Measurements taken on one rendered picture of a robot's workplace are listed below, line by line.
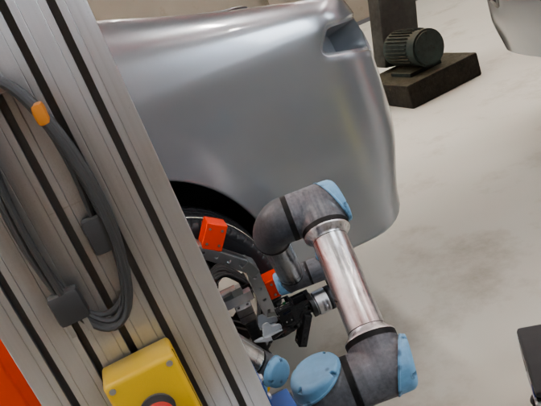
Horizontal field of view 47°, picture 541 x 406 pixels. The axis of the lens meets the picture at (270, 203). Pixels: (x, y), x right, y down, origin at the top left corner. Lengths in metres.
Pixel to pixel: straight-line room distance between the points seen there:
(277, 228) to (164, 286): 0.75
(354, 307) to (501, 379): 1.48
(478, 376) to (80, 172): 2.33
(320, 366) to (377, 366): 0.12
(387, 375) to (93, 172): 0.81
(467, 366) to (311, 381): 1.63
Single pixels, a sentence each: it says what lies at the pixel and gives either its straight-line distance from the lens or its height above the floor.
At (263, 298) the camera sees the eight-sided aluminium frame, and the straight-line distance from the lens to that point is 2.10.
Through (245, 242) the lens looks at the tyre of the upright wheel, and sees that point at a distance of 2.10.
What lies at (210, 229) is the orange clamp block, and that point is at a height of 1.14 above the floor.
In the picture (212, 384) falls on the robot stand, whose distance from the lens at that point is 0.83.
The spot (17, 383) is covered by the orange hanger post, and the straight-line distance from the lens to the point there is 1.82.
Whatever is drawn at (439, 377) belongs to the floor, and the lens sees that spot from 2.85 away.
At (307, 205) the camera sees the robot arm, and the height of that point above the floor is 1.28.
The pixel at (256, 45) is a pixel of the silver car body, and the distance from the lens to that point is 2.13.
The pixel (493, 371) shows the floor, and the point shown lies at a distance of 2.83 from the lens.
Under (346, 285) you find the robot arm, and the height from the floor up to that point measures 1.13.
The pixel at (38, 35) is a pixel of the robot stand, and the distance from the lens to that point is 0.70.
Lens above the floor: 1.83
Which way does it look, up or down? 20 degrees down
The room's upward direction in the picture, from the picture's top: 22 degrees counter-clockwise
